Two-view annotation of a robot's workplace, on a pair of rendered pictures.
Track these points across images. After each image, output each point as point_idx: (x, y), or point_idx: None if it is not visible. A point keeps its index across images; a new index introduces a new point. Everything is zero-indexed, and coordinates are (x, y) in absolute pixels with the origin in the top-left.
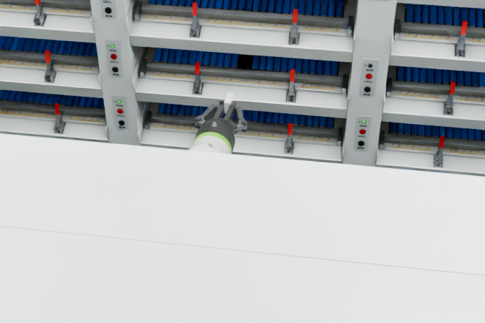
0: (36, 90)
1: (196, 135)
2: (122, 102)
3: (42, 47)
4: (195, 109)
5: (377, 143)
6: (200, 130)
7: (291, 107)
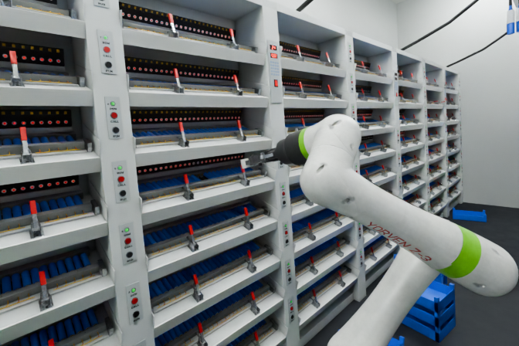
0: (16, 256)
1: (296, 136)
2: (130, 230)
3: (9, 215)
4: (174, 232)
5: (290, 200)
6: (291, 136)
7: (249, 189)
